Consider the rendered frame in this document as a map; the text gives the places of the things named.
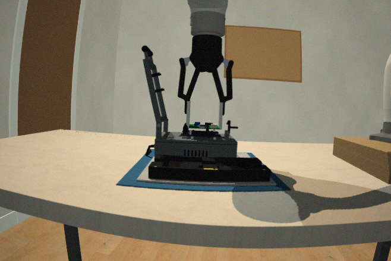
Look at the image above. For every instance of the green circuit board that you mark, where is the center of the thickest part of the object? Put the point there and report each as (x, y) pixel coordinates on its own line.
(210, 125)

